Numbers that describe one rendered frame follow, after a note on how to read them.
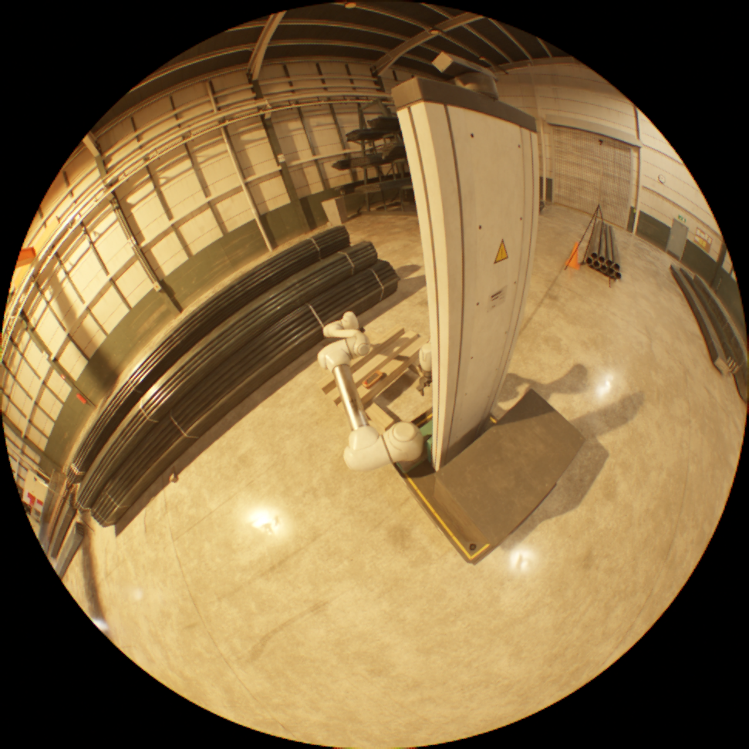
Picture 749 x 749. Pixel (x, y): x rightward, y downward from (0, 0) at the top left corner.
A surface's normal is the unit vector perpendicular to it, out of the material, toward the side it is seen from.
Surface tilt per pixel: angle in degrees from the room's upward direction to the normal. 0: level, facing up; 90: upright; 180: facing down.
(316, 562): 0
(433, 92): 90
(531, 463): 0
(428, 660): 0
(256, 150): 90
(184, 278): 90
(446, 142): 90
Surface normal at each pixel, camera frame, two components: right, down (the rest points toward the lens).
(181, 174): 0.63, 0.49
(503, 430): -0.21, -0.63
